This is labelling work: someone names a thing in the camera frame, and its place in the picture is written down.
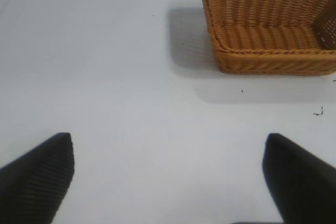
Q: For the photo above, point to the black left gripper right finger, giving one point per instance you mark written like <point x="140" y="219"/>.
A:
<point x="302" y="182"/>

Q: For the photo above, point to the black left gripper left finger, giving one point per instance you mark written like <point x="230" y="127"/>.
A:
<point x="36" y="176"/>

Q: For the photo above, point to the brown woven wicker basket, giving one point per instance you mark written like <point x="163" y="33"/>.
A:
<point x="262" y="30"/>

